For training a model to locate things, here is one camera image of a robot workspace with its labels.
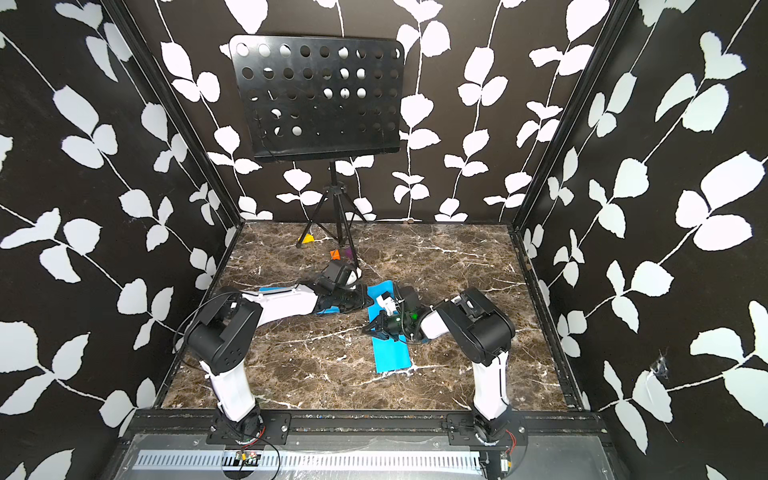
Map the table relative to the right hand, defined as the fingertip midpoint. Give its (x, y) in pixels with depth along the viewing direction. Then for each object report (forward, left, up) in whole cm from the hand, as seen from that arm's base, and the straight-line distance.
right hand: (362, 329), depth 89 cm
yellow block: (+37, +24, +1) cm, 44 cm away
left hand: (+9, -5, +3) cm, 11 cm away
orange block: (+30, +12, 0) cm, 32 cm away
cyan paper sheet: (-7, -8, -2) cm, 11 cm away
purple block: (+28, +7, +2) cm, 29 cm away
